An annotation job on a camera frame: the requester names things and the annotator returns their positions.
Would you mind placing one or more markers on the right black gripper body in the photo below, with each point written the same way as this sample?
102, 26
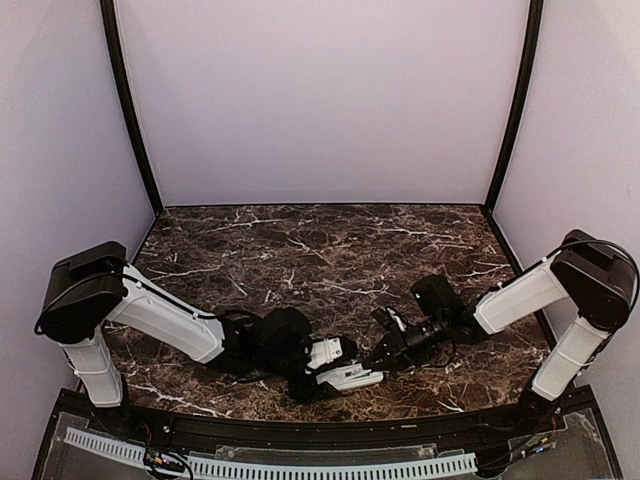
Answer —
402, 348

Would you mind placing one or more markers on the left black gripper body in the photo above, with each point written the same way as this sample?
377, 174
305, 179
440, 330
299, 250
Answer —
304, 392

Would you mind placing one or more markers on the white remote control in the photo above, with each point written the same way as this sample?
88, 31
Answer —
335, 379

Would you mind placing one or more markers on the white battery cover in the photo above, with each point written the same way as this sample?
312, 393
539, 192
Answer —
355, 371

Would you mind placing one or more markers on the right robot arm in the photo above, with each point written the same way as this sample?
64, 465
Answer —
598, 276

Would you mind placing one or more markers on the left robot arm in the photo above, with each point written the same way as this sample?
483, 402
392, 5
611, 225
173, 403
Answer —
99, 285

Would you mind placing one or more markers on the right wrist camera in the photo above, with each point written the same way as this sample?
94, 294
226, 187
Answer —
390, 319

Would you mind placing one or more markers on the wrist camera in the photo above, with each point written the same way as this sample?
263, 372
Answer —
330, 353
390, 319

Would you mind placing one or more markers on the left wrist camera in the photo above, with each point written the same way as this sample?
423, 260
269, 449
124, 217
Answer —
330, 353

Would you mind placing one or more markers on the white slotted cable duct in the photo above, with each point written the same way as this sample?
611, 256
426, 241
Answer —
253, 463

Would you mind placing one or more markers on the black front rail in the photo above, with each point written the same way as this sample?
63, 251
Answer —
485, 429

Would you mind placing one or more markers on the right black frame post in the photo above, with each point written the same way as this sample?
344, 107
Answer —
526, 64

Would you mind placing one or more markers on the black frame post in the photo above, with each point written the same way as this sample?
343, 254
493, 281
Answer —
526, 64
128, 109

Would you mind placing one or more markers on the left black frame post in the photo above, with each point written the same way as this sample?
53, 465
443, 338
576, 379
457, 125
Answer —
128, 109

